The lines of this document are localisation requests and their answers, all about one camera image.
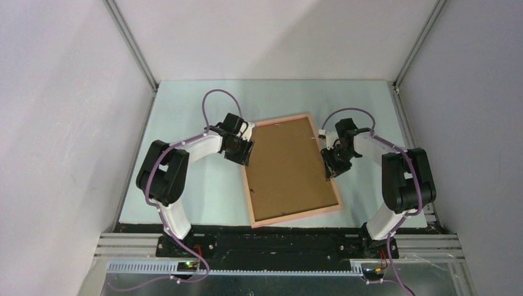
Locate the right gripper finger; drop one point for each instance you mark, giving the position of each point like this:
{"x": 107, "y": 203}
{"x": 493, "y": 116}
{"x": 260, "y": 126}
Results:
{"x": 328, "y": 169}
{"x": 342, "y": 167}

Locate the grey slotted cable duct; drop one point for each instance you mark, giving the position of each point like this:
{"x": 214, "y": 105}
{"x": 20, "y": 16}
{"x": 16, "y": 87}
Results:
{"x": 175, "y": 268}

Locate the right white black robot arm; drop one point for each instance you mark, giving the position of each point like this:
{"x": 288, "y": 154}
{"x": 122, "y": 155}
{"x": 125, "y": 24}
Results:
{"x": 407, "y": 184}

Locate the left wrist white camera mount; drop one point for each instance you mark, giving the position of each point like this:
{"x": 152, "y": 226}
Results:
{"x": 247, "y": 130}

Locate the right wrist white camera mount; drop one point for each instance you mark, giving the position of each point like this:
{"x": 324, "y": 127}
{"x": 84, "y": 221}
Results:
{"x": 330, "y": 138}

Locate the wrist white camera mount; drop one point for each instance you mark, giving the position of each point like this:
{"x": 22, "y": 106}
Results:
{"x": 247, "y": 130}
{"x": 330, "y": 138}

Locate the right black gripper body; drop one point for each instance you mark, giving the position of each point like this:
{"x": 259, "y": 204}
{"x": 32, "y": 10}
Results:
{"x": 337, "y": 155}

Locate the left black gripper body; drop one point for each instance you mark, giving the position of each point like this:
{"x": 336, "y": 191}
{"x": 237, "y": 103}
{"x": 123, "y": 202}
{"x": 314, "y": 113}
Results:
{"x": 229, "y": 153}

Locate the aluminium corner post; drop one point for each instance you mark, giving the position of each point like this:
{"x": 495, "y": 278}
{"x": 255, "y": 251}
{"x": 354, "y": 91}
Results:
{"x": 129, "y": 39}
{"x": 420, "y": 40}

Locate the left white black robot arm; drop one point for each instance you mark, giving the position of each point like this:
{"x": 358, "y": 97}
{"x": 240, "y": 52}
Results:
{"x": 162, "y": 176}

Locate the aluminium front rail frame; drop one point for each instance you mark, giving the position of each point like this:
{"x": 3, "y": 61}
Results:
{"x": 428, "y": 263}

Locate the brown cardboard backing board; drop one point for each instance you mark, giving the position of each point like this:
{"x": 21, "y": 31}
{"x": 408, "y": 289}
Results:
{"x": 285, "y": 179}

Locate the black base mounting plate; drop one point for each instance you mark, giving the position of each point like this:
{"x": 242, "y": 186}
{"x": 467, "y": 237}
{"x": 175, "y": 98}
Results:
{"x": 278, "y": 252}

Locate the right aluminium corner post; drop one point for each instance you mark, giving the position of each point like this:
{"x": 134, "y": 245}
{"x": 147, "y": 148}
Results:
{"x": 420, "y": 40}

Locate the left aluminium corner post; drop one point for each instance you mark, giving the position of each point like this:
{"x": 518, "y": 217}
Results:
{"x": 129, "y": 39}

